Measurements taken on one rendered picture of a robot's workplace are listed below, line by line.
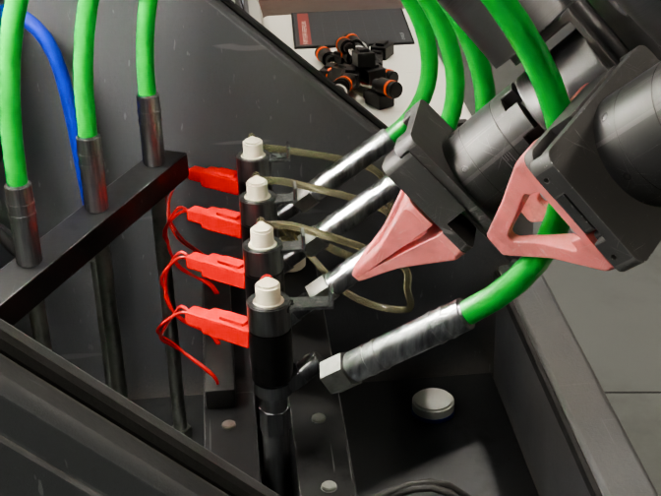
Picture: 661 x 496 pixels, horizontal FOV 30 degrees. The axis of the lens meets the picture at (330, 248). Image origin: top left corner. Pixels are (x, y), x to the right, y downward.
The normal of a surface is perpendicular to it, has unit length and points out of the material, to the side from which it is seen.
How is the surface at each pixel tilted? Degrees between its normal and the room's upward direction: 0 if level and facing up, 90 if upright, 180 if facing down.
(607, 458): 0
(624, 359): 0
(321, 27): 0
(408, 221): 105
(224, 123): 90
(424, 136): 46
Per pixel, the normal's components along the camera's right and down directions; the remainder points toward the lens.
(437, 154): 0.69, -0.58
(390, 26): -0.03, -0.89
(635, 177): -0.53, 0.61
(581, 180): 0.49, -0.35
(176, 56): 0.10, 0.45
